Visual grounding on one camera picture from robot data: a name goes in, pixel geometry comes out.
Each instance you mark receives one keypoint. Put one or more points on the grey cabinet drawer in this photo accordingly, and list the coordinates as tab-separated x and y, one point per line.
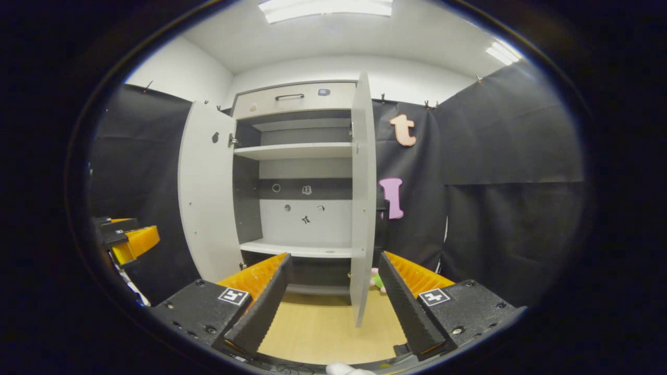
297	107

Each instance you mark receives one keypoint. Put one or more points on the long ceiling light panel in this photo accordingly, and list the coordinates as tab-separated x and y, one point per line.
325	9

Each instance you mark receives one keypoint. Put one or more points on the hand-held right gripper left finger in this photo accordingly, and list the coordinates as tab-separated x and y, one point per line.
263	312

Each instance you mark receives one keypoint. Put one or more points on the black backdrop cloth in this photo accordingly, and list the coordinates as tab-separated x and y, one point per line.
495	146

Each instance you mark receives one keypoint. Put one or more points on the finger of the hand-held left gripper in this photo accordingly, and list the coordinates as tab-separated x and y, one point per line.
119	225
138	242

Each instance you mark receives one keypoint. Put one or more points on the pink and green plush toy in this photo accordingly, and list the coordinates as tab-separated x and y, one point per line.
379	281

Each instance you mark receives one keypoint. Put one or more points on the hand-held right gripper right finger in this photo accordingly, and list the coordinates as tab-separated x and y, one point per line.
409	312

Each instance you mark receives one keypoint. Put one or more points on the small ceiling light panel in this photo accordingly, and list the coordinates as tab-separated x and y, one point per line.
503	53

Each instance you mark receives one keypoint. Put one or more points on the grey double-door shoe cabinet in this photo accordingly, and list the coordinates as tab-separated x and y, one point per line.
307	219

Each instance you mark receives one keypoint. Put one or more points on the white cabinet shelf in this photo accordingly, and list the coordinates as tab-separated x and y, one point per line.
297	249
294	151

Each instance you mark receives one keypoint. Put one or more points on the grey shoe cabinet door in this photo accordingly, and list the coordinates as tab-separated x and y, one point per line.
208	198
362	208

